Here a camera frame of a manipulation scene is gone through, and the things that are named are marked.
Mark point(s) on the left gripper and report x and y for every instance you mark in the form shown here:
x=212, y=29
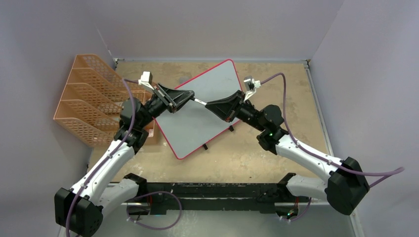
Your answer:
x=165, y=94

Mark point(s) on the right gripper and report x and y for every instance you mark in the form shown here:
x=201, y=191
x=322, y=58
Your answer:
x=227, y=108

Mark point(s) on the red-framed whiteboard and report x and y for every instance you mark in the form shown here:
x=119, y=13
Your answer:
x=193, y=125

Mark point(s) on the white marker pen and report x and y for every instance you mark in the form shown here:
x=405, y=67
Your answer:
x=199, y=101

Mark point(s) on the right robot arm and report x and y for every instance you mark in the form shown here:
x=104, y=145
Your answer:
x=340, y=182

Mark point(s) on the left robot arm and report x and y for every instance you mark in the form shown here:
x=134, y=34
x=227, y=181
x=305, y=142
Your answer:
x=82, y=208

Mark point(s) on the orange plastic file organizer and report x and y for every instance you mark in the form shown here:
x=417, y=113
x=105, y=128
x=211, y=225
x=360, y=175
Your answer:
x=92, y=98

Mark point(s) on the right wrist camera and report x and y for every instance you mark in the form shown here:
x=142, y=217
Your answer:
x=251, y=86

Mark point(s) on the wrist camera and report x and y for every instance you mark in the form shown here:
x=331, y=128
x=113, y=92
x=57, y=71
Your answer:
x=145, y=80
x=251, y=86

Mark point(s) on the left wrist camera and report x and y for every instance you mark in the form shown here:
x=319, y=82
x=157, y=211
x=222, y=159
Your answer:
x=145, y=80

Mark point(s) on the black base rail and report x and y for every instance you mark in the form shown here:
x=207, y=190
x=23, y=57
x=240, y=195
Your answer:
x=265, y=198

